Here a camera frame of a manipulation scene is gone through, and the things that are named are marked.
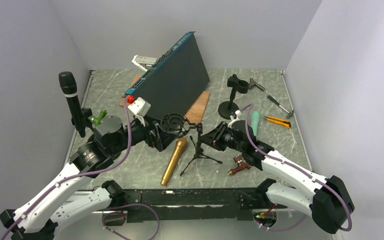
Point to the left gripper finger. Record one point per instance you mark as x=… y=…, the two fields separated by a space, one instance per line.
x=165 y=139
x=155 y=117

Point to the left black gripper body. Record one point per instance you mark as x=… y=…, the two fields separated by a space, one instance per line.
x=150 y=138

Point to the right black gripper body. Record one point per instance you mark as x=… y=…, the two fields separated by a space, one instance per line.
x=224 y=137

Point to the gold microphone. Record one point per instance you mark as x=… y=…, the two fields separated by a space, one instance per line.
x=180 y=146

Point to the black tripod shock mount stand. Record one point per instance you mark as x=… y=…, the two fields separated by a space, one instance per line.
x=180 y=126

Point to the black round base mic stand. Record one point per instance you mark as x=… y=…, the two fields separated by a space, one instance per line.
x=227 y=108

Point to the teal green microphone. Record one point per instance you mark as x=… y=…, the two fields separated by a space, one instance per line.
x=254 y=121

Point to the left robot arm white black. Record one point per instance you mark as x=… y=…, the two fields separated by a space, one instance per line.
x=50 y=212

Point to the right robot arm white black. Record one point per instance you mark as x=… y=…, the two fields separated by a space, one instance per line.
x=325 y=199

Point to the black stand with black microphone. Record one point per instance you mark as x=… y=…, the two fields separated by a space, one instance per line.
x=89 y=121

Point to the black microphone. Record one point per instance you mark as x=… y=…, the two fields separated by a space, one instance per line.
x=68 y=86

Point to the wooden board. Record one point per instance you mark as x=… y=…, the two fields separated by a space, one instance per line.
x=196 y=112

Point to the green plastic faucet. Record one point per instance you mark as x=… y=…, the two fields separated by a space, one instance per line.
x=96 y=120

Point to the yellow utility knife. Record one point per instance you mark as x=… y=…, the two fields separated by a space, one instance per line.
x=278 y=121

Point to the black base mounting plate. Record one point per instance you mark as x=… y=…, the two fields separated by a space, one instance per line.
x=190 y=204

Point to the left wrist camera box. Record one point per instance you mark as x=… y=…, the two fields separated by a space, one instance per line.
x=139 y=109

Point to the blue network switch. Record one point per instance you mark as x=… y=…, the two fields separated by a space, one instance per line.
x=175 y=81

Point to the white metal bracket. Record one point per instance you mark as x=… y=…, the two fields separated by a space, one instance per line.
x=143 y=62

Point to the small black handled hammer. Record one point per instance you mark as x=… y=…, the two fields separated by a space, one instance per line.
x=290 y=113

